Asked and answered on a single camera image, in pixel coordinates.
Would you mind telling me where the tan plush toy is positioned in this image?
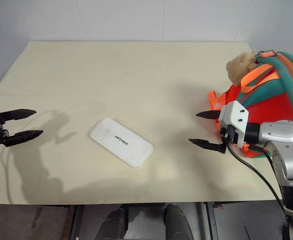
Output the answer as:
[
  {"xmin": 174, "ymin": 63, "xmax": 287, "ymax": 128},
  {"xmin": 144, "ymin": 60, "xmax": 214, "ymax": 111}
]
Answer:
[{"xmin": 225, "ymin": 50, "xmax": 259, "ymax": 87}]

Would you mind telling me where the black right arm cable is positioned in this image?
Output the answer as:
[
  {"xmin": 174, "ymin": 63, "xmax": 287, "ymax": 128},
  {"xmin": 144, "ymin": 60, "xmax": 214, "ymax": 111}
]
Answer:
[{"xmin": 225, "ymin": 126, "xmax": 291, "ymax": 240}]

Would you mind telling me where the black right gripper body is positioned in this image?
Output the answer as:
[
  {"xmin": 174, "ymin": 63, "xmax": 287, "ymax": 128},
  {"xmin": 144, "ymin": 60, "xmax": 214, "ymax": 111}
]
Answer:
[{"xmin": 219, "ymin": 122, "xmax": 239, "ymax": 148}]

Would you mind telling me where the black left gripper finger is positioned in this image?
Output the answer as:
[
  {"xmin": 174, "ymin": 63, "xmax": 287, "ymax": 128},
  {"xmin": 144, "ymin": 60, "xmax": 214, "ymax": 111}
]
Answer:
[
  {"xmin": 0, "ymin": 108, "xmax": 37, "ymax": 124},
  {"xmin": 2, "ymin": 129, "xmax": 44, "ymax": 148}
]

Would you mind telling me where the white rectangular pouch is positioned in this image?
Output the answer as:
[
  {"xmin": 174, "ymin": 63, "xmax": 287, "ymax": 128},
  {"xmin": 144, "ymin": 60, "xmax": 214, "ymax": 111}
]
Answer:
[{"xmin": 89, "ymin": 117, "xmax": 154, "ymax": 170}]

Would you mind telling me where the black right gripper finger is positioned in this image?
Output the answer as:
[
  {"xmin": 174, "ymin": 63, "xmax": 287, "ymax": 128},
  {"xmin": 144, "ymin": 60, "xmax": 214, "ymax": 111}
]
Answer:
[
  {"xmin": 195, "ymin": 110, "xmax": 221, "ymax": 120},
  {"xmin": 188, "ymin": 138, "xmax": 228, "ymax": 154}
]

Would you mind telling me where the dark rounded shape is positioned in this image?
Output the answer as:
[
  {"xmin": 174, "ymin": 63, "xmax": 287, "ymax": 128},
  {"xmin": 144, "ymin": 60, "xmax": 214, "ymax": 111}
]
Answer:
[
  {"xmin": 163, "ymin": 203, "xmax": 195, "ymax": 240},
  {"xmin": 94, "ymin": 207, "xmax": 129, "ymax": 240}
]

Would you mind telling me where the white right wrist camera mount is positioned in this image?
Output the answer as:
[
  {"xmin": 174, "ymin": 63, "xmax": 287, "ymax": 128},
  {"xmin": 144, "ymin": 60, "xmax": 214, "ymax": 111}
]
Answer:
[{"xmin": 218, "ymin": 101, "xmax": 250, "ymax": 148}]

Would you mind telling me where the orange and teal backpack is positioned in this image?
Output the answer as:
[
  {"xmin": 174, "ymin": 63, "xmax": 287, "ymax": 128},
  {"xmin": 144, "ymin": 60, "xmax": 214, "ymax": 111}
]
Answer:
[{"xmin": 207, "ymin": 50, "xmax": 293, "ymax": 159}]

